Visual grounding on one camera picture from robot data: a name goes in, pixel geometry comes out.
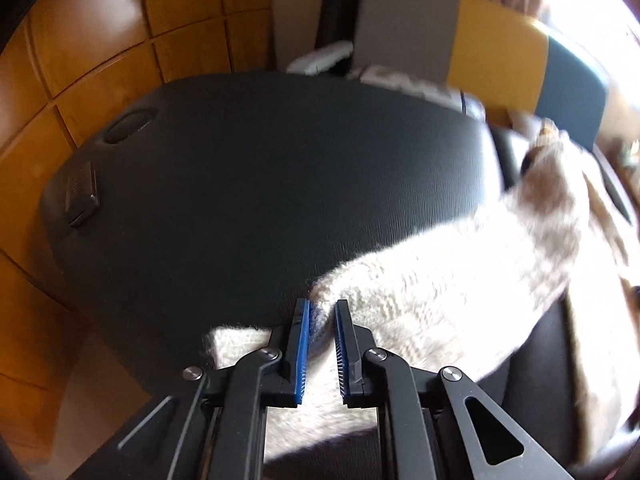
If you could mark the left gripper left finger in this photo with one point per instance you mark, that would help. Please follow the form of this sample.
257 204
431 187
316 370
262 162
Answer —
212 425

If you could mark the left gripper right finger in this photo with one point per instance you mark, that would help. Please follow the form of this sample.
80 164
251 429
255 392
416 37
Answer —
433 425

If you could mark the white knitted sweater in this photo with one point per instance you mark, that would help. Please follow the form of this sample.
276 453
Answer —
468 293

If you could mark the black leather massage table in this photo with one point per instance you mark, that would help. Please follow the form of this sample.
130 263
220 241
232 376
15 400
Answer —
195 221

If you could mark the geometric pattern cushion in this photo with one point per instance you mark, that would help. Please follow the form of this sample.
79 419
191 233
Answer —
394 80

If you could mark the grey yellow blue armchair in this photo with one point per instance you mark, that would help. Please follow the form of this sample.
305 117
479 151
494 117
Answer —
506 59

